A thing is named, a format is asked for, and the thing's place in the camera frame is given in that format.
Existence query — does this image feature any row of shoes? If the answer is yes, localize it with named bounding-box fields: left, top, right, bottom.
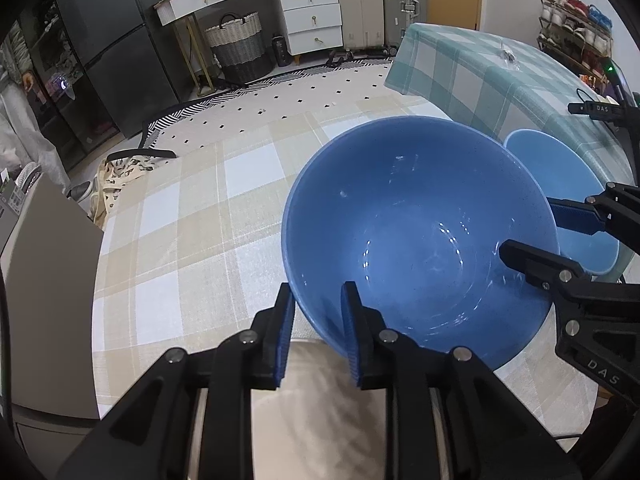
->
left=536, top=0, right=615, bottom=61

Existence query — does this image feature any grey upholstered chair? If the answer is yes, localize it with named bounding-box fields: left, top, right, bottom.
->
left=0, top=172, right=106, bottom=461

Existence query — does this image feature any labelled cardboard box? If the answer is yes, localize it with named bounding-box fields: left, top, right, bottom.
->
left=0, top=162, right=46, bottom=216

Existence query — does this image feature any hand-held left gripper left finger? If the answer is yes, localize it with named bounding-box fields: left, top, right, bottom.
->
left=55, top=282, right=297, bottom=480

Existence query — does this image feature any dark glass display cabinet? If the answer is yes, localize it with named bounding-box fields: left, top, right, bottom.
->
left=0, top=0, right=96, bottom=171

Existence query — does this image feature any leaf print cloth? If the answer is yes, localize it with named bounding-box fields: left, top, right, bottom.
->
left=92, top=152, right=176, bottom=226

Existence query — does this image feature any metal shoe rack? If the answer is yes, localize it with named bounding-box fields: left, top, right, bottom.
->
left=536, top=0, right=616, bottom=68

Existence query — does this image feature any clear plastic wrapper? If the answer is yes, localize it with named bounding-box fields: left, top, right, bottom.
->
left=497, top=42, right=521, bottom=68

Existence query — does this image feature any black refrigerator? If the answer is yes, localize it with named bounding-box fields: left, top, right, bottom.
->
left=52, top=0, right=181, bottom=138

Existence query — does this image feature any large blue bowl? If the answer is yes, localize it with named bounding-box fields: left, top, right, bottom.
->
left=281, top=116, right=561, bottom=373

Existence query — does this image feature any beige checked tablecloth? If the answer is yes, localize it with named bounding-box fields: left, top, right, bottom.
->
left=92, top=95, right=601, bottom=426

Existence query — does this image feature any pile of light clothes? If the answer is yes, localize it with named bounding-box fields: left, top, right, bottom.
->
left=0, top=80, right=71, bottom=196

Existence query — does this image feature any woven laundry basket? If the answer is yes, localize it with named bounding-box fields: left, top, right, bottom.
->
left=204, top=11, right=275, bottom=83

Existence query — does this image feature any black and white patterned rug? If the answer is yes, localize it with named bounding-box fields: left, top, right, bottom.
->
left=97, top=57, right=441, bottom=171

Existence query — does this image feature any silver suitcase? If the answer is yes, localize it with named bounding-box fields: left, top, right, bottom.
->
left=380, top=0, right=430, bottom=51

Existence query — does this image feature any small blue bowl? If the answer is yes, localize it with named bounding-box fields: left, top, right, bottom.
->
left=502, top=129, right=621, bottom=276

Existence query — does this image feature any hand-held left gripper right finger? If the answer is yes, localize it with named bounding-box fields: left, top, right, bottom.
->
left=340, top=281, right=583, bottom=480

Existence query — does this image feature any white dressing table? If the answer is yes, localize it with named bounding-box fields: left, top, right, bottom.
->
left=152, top=0, right=346, bottom=96

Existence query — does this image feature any beige suitcase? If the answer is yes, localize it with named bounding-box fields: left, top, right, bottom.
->
left=331, top=0, right=386, bottom=51

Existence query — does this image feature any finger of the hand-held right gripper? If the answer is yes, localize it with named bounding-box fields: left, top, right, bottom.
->
left=500, top=239, right=640, bottom=322
left=547, top=181, right=640, bottom=237

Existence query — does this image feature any green checked cloth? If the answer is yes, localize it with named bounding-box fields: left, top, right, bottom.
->
left=384, top=22, right=640, bottom=191

